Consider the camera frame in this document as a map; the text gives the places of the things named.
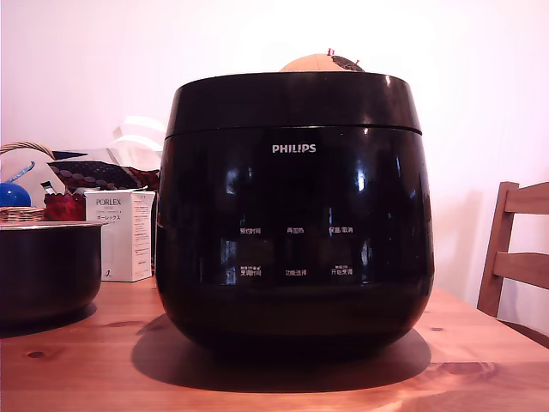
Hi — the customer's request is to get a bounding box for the black rice cooker lid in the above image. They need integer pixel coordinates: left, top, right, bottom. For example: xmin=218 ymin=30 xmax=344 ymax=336
xmin=164 ymin=71 xmax=424 ymax=139

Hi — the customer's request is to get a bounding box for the black Philips rice cooker body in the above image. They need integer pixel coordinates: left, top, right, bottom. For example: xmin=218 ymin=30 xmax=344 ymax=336
xmin=154 ymin=125 xmax=435 ymax=358

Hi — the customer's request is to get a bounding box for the tan cork globe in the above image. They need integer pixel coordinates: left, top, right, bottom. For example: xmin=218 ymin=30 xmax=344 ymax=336
xmin=278 ymin=47 xmax=367 ymax=75

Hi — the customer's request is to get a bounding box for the white Porlex cardboard box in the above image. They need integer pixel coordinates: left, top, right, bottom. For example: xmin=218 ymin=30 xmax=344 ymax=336
xmin=82 ymin=188 xmax=157 ymax=283

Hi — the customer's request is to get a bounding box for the dark patterned red cushion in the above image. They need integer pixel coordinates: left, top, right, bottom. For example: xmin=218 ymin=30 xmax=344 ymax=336
xmin=46 ymin=159 xmax=161 ymax=193

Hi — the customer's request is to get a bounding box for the red scalloped container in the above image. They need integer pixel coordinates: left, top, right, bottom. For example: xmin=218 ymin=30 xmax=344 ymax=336
xmin=42 ymin=191 xmax=87 ymax=222

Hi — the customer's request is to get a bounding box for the black inner cooking pot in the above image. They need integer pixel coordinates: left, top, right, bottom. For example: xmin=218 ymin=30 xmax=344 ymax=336
xmin=0 ymin=221 xmax=105 ymax=324

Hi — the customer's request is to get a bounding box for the wooden chair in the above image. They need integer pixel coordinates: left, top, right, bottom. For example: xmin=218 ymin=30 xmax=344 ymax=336
xmin=476 ymin=180 xmax=549 ymax=342

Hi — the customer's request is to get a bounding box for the woven wicker basket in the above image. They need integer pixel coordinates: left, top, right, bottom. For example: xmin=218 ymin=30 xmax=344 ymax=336
xmin=0 ymin=141 xmax=58 ymax=224

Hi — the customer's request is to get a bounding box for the blue ribbon strip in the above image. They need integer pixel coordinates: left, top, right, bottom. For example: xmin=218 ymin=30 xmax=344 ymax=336
xmin=3 ymin=161 xmax=36 ymax=185

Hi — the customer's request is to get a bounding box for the blue ball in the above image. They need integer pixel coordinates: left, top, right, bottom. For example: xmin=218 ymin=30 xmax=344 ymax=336
xmin=0 ymin=182 xmax=33 ymax=209

